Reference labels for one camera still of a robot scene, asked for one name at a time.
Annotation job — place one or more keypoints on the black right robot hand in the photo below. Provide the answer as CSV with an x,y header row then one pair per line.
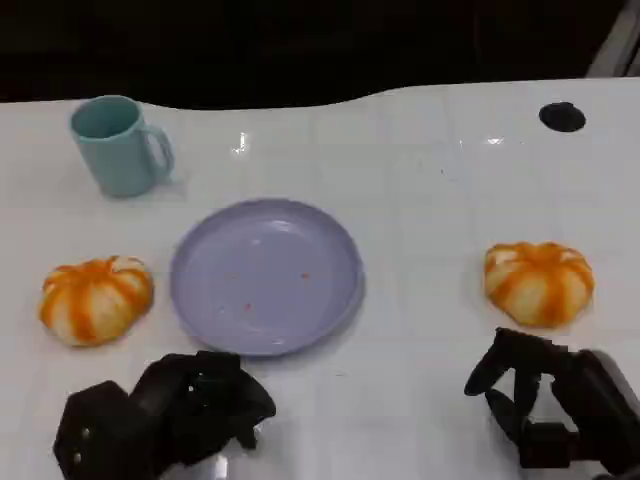
x,y
575,385

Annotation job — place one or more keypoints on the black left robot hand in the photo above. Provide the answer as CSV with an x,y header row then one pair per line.
x,y
200,400

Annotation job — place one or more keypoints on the orange white toy bread roll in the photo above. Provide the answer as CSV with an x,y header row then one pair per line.
x,y
95,302
540,285

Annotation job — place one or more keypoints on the lilac plate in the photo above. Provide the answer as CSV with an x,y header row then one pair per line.
x,y
265,280

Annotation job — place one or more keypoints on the pale green mug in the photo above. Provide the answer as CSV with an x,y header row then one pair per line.
x,y
117,155

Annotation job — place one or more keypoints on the black round table grommet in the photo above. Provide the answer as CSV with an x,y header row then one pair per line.
x,y
562,117

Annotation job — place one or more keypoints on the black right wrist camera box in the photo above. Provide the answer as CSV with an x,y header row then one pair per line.
x,y
550,445

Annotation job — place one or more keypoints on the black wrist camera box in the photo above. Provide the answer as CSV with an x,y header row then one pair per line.
x,y
100,430
550,445

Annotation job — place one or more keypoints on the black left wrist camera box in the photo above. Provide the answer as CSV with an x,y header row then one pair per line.
x,y
100,430

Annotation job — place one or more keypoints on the white metal frame post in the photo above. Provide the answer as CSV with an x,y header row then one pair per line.
x,y
617,45

